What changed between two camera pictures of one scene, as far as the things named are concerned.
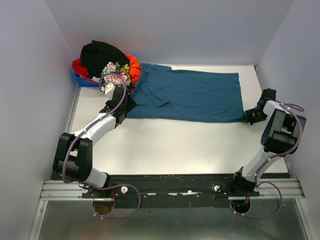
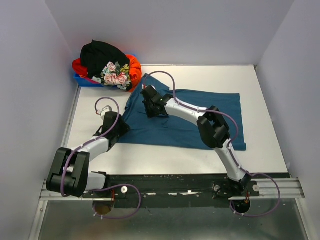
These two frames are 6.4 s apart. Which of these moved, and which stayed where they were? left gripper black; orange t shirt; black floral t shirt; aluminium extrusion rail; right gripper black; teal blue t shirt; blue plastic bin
Moved: right gripper black; left gripper black; teal blue t shirt
Stayed: black floral t shirt; blue plastic bin; orange t shirt; aluminium extrusion rail
